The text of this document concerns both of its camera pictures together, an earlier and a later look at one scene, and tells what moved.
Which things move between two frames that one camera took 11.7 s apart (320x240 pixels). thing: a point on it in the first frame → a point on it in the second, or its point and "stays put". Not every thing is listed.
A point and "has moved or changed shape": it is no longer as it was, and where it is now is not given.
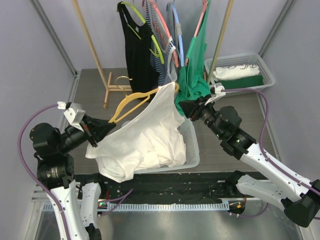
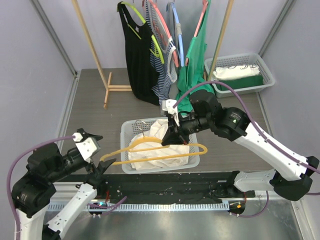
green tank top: x=193 y=83 stays put
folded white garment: x=234 y=71 stays put
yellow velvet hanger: x=148 y=94 → x=126 y=149
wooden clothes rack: x=107 y=86 stays put
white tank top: x=152 y=136 has moved or changed shape
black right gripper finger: x=188 y=107 → x=173 y=138
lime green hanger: x=153 y=38 stays put
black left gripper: x=96 y=128 → x=101 y=167
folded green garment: x=241 y=83 stays put
